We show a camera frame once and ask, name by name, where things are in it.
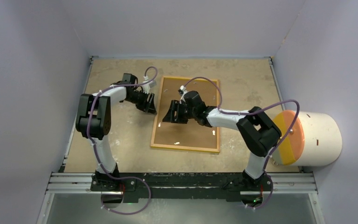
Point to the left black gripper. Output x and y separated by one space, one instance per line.
148 107

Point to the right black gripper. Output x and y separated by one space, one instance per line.
176 105

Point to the yellow picture frame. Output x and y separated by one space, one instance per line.
185 149

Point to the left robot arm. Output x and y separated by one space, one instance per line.
93 118

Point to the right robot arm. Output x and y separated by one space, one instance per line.
258 131

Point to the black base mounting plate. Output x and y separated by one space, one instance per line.
231 187

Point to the white cylinder container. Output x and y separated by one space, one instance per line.
314 140

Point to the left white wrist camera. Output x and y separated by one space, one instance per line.
147 85

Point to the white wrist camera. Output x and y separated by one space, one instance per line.
147 85
182 91

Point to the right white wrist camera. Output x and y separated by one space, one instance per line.
182 91

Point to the aluminium rail frame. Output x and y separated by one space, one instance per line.
244 82

